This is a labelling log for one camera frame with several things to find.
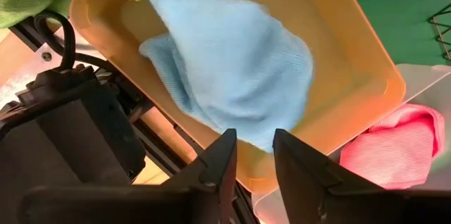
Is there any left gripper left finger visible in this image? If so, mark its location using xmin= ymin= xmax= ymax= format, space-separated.
xmin=161 ymin=128 xmax=237 ymax=224

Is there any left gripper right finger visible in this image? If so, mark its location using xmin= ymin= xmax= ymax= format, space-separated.
xmin=273 ymin=129 xmax=385 ymax=224

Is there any pink microfiber towel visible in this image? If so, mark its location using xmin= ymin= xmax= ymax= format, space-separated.
xmin=340 ymin=103 xmax=447 ymax=189

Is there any blue microfiber towel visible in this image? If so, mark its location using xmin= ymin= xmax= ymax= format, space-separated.
xmin=139 ymin=0 xmax=314 ymax=154

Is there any clear plastic bin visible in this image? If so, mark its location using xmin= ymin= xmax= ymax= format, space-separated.
xmin=252 ymin=63 xmax=451 ymax=224

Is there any green table mat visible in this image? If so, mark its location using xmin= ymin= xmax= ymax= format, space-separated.
xmin=340 ymin=0 xmax=451 ymax=66

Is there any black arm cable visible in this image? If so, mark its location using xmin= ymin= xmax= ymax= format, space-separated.
xmin=33 ymin=11 xmax=121 ymax=75

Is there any rectangular metal wire basket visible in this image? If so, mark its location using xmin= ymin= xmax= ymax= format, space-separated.
xmin=427 ymin=2 xmax=451 ymax=62

